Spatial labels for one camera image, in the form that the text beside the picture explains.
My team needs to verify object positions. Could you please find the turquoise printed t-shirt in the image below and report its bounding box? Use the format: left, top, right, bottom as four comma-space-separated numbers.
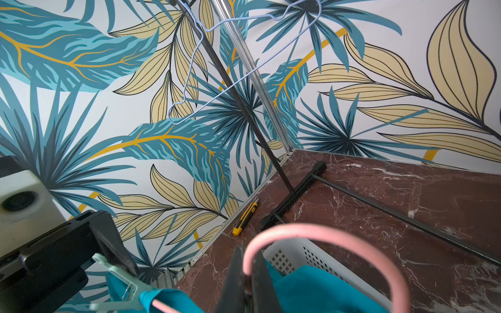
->
103, 260, 390, 313

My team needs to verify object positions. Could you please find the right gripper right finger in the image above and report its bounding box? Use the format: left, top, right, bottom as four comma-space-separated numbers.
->
250, 252, 283, 313

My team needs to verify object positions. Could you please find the black clothes rack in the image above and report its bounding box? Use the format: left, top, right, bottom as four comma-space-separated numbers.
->
169, 1, 500, 266

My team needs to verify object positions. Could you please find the yellow utility knife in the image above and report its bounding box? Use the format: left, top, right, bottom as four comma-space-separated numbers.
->
232, 198, 259, 237

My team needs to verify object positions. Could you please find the grey perforated plastic basket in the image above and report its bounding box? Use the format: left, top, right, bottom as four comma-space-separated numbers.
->
263, 238, 392, 310

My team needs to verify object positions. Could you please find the light blue wire hanger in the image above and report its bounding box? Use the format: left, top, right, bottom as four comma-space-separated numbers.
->
167, 0, 324, 126

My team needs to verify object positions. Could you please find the pink wire hanger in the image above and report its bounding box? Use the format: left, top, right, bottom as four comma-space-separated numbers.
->
150, 222, 412, 313

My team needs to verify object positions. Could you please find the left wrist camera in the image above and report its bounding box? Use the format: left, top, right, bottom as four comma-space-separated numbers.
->
1, 156, 65, 256

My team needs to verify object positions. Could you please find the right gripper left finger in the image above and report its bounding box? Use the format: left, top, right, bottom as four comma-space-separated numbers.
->
215, 246, 250, 313

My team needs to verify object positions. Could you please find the mint white clothespin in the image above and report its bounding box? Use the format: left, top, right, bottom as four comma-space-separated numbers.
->
89, 253, 153, 312

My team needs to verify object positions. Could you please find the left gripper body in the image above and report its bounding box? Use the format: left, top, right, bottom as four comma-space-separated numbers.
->
1, 211, 139, 312

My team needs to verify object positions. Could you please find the left aluminium frame post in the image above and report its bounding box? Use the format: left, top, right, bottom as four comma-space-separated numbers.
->
224, 21, 293, 153

